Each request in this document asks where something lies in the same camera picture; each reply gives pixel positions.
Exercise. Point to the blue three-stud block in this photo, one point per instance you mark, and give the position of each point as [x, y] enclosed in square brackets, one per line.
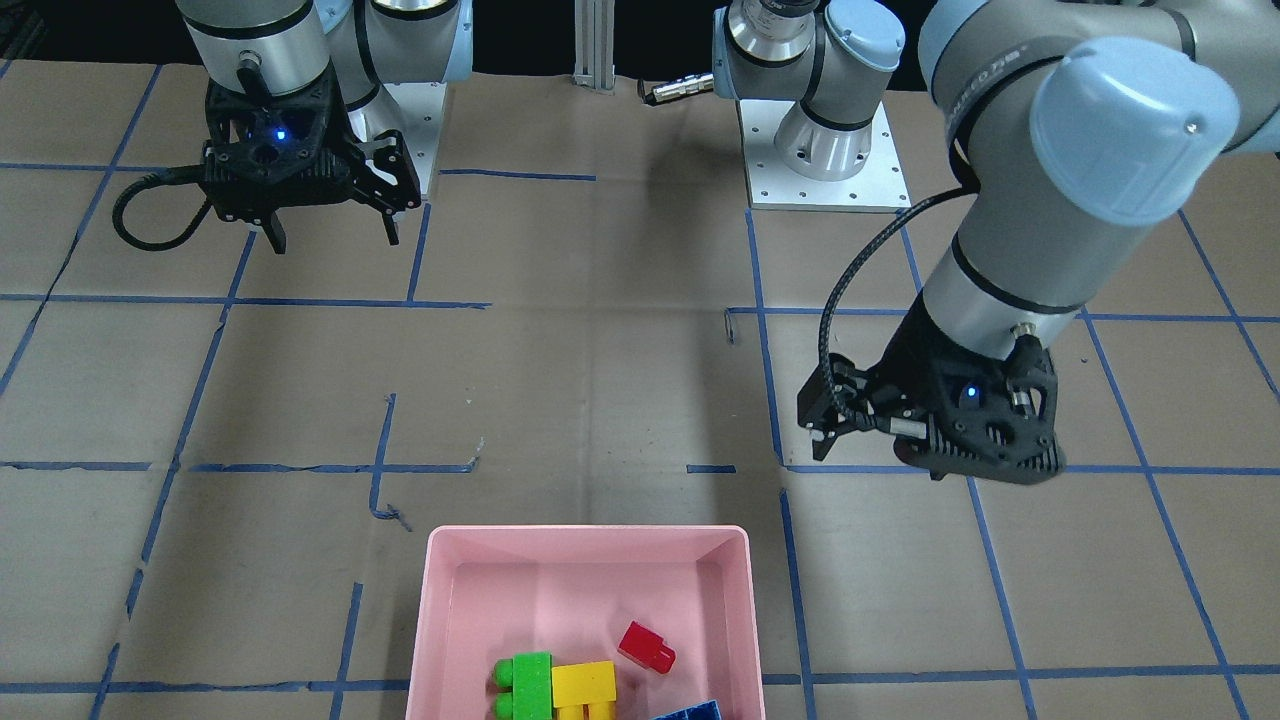
[706, 710]

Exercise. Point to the aluminium profile post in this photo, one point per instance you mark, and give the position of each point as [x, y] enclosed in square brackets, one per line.
[593, 42]

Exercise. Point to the pink plastic box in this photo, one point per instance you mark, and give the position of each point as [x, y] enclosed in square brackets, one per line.
[491, 592]

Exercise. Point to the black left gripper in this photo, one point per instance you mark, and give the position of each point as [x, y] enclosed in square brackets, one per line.
[912, 362]

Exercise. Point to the silver cable connector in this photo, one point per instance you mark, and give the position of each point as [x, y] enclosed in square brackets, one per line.
[664, 93]

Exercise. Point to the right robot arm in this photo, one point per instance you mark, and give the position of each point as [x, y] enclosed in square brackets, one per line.
[264, 49]

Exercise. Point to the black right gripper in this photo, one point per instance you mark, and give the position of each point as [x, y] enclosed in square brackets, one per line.
[381, 176]

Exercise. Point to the yellow two-stud block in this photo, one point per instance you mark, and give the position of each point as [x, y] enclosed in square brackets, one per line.
[584, 691]

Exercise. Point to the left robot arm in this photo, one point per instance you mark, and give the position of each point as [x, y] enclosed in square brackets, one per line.
[1077, 127]

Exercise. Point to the green two-stud block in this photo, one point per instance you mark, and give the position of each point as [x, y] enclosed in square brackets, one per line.
[523, 686]

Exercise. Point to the red small block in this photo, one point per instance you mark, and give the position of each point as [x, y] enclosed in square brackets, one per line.
[646, 648]

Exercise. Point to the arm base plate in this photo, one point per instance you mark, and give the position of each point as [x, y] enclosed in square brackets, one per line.
[793, 164]
[417, 110]

